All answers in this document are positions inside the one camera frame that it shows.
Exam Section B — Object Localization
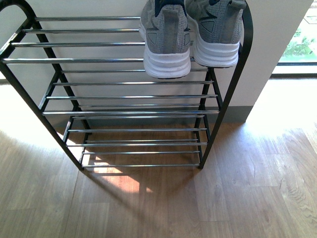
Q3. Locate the grey sneaker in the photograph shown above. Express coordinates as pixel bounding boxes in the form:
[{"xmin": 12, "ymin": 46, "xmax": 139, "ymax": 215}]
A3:
[{"xmin": 139, "ymin": 0, "xmax": 191, "ymax": 79}]

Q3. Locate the grey sneaker one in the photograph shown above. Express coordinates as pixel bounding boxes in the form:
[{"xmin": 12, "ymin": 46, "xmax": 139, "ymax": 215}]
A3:
[{"xmin": 185, "ymin": 0, "xmax": 247, "ymax": 68}]

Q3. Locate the black metal shoe rack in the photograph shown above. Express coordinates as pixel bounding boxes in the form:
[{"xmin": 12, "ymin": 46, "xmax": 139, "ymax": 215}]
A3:
[{"xmin": 0, "ymin": 0, "xmax": 253, "ymax": 170}]

